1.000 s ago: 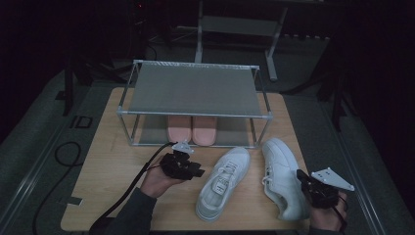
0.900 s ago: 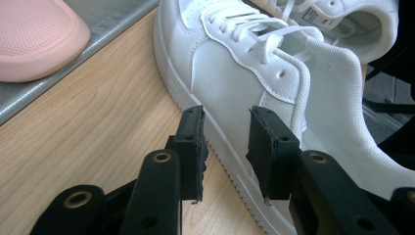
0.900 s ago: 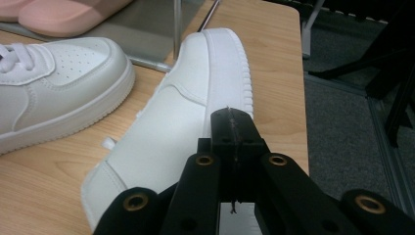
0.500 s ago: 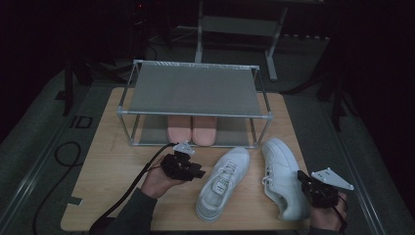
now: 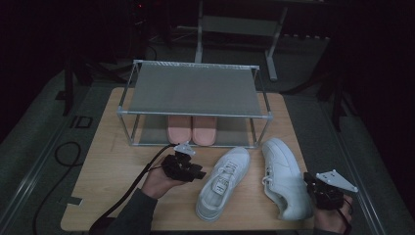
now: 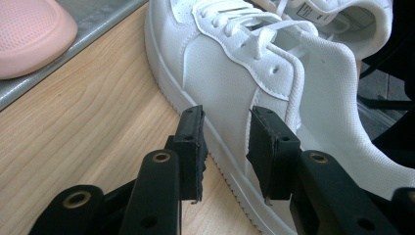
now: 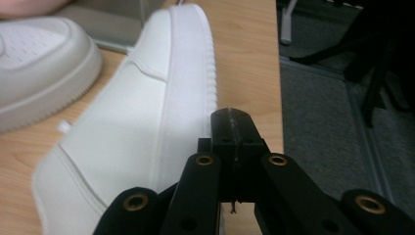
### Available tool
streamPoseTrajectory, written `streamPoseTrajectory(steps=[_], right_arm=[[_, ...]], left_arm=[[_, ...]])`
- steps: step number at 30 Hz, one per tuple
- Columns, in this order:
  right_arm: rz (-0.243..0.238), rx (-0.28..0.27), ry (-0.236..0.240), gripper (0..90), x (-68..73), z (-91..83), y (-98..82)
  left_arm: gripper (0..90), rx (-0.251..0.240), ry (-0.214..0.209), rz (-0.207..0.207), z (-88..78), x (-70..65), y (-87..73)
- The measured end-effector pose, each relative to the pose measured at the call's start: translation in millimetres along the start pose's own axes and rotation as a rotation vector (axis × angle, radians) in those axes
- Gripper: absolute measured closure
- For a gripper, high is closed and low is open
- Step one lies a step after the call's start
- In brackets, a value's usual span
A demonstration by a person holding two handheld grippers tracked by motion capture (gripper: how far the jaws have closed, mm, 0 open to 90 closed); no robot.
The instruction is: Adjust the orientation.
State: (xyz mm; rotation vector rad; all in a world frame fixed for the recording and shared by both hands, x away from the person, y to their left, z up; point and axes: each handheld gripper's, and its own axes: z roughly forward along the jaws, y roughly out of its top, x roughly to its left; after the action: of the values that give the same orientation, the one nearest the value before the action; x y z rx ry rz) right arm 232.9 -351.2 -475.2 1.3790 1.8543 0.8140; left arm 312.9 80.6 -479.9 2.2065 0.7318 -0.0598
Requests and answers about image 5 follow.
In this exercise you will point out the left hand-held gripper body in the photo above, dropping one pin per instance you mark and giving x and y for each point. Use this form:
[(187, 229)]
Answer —
[(176, 168)]

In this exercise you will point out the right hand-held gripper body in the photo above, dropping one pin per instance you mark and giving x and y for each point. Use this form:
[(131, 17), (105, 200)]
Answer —
[(328, 197)]

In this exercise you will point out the white sneaker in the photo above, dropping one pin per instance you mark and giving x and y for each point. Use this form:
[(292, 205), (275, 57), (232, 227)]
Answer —
[(284, 176), (225, 182)]

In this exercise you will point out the pink slipper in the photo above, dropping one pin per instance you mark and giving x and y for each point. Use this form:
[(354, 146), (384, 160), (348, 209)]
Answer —
[(204, 132), (178, 130)]

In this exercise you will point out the grey metal shoe rack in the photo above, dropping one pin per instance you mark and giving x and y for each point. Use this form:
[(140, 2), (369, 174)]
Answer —
[(195, 88)]

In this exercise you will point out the person's right hand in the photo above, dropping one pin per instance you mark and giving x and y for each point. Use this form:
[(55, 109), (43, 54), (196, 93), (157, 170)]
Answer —
[(329, 220)]

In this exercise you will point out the person's left hand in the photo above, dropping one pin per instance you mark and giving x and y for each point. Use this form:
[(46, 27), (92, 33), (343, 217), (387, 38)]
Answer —
[(156, 182)]

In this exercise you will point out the black stand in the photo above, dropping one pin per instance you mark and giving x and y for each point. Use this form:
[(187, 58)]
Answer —
[(337, 104), (68, 91)]

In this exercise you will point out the white metal stand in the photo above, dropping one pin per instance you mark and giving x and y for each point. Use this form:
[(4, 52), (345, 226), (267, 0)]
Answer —
[(241, 26)]

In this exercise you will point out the grey floor rail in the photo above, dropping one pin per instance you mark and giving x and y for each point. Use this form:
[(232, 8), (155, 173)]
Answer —
[(359, 163), (29, 182)]

